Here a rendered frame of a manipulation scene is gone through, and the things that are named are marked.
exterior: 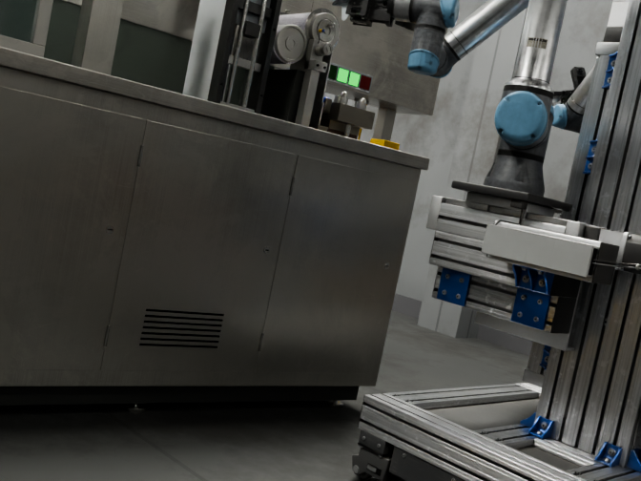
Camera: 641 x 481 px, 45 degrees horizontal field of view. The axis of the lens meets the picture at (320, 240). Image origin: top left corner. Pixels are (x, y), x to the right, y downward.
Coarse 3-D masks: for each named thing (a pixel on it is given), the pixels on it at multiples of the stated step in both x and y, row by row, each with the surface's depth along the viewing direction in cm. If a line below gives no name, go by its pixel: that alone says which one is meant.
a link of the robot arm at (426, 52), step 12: (420, 24) 189; (420, 36) 188; (432, 36) 188; (444, 36) 190; (420, 48) 188; (432, 48) 188; (444, 48) 196; (408, 60) 191; (420, 60) 188; (432, 60) 189; (444, 60) 196; (420, 72) 192; (432, 72) 190
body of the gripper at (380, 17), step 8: (352, 0) 195; (360, 0) 195; (368, 0) 193; (376, 0) 194; (384, 0) 194; (392, 0) 191; (352, 8) 195; (360, 8) 194; (368, 8) 194; (376, 8) 194; (384, 8) 194; (352, 16) 197; (360, 16) 197; (368, 16) 194; (376, 16) 193; (384, 16) 193; (392, 16) 195; (360, 24) 200; (368, 24) 198; (392, 24) 195
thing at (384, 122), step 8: (384, 112) 349; (392, 112) 350; (376, 120) 353; (384, 120) 348; (392, 120) 351; (376, 128) 352; (384, 128) 349; (392, 128) 352; (376, 136) 351; (384, 136) 350
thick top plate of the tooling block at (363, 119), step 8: (336, 104) 268; (344, 104) 267; (336, 112) 268; (344, 112) 268; (352, 112) 270; (360, 112) 272; (368, 112) 274; (336, 120) 270; (344, 120) 268; (352, 120) 270; (360, 120) 272; (368, 120) 275; (360, 128) 281; (368, 128) 275
